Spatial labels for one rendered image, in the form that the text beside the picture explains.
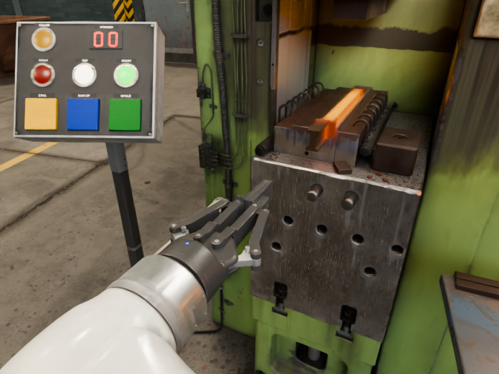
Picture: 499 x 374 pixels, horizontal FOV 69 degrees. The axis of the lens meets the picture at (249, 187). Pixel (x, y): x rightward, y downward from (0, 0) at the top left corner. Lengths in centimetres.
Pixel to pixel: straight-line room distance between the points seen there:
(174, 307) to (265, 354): 98
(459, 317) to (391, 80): 77
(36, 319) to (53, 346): 162
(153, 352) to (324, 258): 68
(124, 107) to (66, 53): 20
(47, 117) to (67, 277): 122
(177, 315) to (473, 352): 51
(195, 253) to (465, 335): 51
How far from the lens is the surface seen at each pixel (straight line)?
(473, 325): 77
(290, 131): 87
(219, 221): 47
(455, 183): 101
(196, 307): 36
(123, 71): 95
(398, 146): 83
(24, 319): 196
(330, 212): 86
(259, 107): 106
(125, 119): 92
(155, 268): 36
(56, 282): 208
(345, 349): 114
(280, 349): 134
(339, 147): 85
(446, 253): 111
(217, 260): 40
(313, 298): 104
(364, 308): 100
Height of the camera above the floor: 127
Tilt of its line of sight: 29 degrees down
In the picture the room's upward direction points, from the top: straight up
